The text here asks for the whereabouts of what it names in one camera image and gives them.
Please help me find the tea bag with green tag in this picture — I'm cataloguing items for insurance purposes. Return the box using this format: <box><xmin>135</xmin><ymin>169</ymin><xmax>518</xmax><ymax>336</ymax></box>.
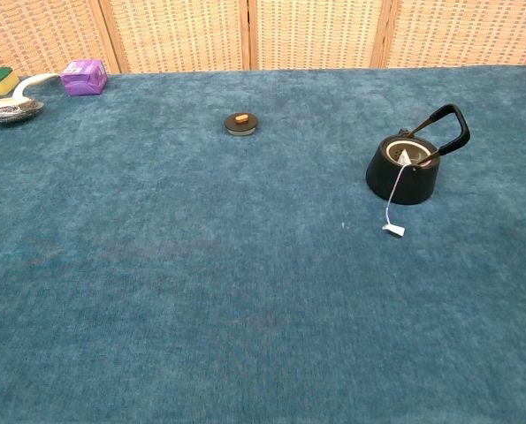
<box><xmin>381</xmin><ymin>148</ymin><xmax>416</xmax><ymax>238</ymax></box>

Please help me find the black teapot lid orange knob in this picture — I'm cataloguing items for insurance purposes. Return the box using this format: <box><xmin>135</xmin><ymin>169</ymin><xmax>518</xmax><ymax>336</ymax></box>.
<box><xmin>223</xmin><ymin>111</ymin><xmax>260</xmax><ymax>137</ymax></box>

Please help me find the blue fuzzy table cloth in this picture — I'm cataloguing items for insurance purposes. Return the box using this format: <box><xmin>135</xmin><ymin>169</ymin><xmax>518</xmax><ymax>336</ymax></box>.
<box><xmin>0</xmin><ymin>64</ymin><xmax>526</xmax><ymax>424</ymax></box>

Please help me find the woven bamboo folding screen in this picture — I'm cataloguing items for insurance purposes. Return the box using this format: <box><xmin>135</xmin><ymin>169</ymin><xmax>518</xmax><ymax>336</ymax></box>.
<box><xmin>0</xmin><ymin>0</ymin><xmax>526</xmax><ymax>77</ymax></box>

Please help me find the purple box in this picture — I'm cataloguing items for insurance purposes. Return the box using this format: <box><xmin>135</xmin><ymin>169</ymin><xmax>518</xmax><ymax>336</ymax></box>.
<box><xmin>59</xmin><ymin>59</ymin><xmax>110</xmax><ymax>97</ymax></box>

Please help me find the white plastic spoon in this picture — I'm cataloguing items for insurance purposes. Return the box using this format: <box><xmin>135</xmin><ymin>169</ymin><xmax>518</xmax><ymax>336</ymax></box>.
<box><xmin>0</xmin><ymin>72</ymin><xmax>63</xmax><ymax>114</ymax></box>

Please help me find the small patterned dish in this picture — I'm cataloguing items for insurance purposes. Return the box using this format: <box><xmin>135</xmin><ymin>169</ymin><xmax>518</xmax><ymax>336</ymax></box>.
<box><xmin>0</xmin><ymin>97</ymin><xmax>45</xmax><ymax>125</ymax></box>

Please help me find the black teapot with handle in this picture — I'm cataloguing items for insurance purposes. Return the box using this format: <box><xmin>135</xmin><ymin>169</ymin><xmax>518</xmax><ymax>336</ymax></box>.
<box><xmin>365</xmin><ymin>102</ymin><xmax>471</xmax><ymax>206</ymax></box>

